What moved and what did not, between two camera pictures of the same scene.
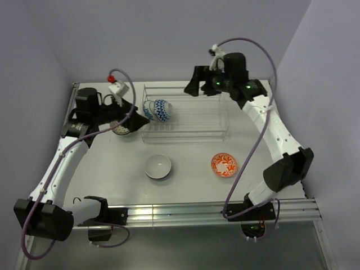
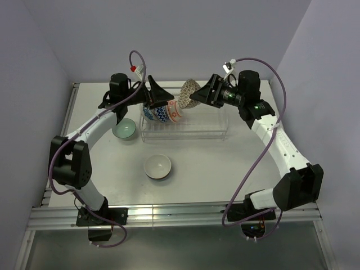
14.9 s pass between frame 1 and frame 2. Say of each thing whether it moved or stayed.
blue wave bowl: stayed
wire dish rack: stayed
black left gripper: moved
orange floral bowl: moved
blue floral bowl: stayed
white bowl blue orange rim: stayed
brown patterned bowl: moved
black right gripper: moved
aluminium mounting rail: stayed
